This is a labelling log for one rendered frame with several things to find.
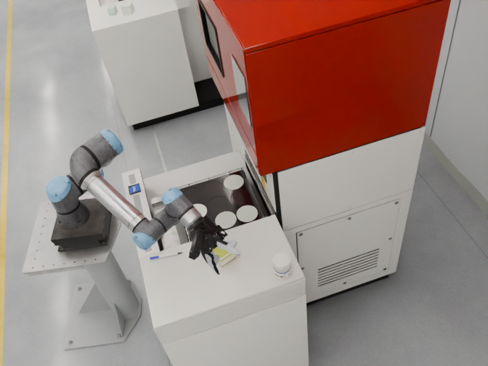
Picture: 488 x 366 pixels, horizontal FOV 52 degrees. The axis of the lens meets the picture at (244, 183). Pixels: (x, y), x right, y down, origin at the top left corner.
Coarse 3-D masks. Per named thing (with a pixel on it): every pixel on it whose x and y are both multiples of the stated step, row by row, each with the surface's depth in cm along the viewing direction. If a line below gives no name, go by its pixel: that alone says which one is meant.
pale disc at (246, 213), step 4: (240, 208) 233; (244, 208) 232; (248, 208) 232; (252, 208) 232; (240, 212) 231; (244, 212) 231; (248, 212) 231; (252, 212) 230; (256, 212) 230; (240, 216) 229; (244, 216) 229; (248, 216) 229; (252, 216) 229; (240, 220) 228; (244, 220) 228; (248, 220) 227; (252, 220) 227
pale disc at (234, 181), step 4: (228, 176) 248; (232, 176) 247; (236, 176) 247; (240, 176) 247; (224, 180) 246; (228, 180) 246; (232, 180) 246; (236, 180) 245; (240, 180) 245; (224, 184) 244; (228, 184) 244; (232, 184) 244; (236, 184) 243; (240, 184) 243; (228, 188) 242; (232, 188) 242; (236, 188) 242
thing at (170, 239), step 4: (156, 208) 241; (172, 228) 232; (168, 232) 230; (172, 232) 230; (176, 232) 230; (164, 236) 229; (168, 236) 229; (172, 236) 229; (176, 236) 228; (164, 240) 228; (168, 240) 227; (172, 240) 227; (176, 240) 227; (164, 244) 226; (168, 244) 226; (172, 244) 226; (176, 244) 225; (180, 244) 225; (164, 248) 224
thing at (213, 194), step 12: (216, 180) 247; (192, 192) 243; (204, 192) 242; (216, 192) 241; (228, 192) 240; (240, 192) 240; (252, 192) 239; (192, 204) 238; (204, 204) 237; (216, 204) 236; (228, 204) 236; (240, 204) 235; (252, 204) 234; (228, 228) 226
